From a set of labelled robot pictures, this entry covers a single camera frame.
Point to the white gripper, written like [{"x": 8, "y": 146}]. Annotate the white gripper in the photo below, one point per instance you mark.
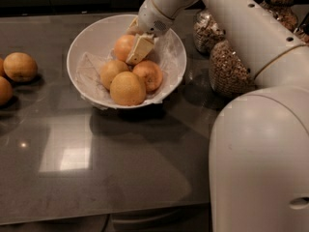
[{"x": 152, "y": 20}]

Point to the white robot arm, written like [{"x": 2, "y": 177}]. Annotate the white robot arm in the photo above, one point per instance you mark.
[{"x": 259, "y": 146}]

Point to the white bowl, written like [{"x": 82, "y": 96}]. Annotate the white bowl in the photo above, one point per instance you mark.
[{"x": 93, "y": 36}]

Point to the white paper liner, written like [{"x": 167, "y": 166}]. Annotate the white paper liner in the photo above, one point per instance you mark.
[{"x": 88, "y": 78}]

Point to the back left glass jar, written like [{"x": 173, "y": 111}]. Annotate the back left glass jar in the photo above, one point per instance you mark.
[{"x": 206, "y": 32}]

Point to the front glass cereal jar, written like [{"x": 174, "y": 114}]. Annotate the front glass cereal jar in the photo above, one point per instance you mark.
[{"x": 228, "y": 76}]

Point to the large orange on table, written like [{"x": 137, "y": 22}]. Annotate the large orange on table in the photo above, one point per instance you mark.
[{"x": 20, "y": 67}]

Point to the back right glass jar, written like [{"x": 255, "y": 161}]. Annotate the back right glass jar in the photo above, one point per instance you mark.
[{"x": 281, "y": 10}]

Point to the right colourful cereal jar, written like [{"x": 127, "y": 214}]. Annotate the right colourful cereal jar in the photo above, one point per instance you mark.
[{"x": 302, "y": 32}]

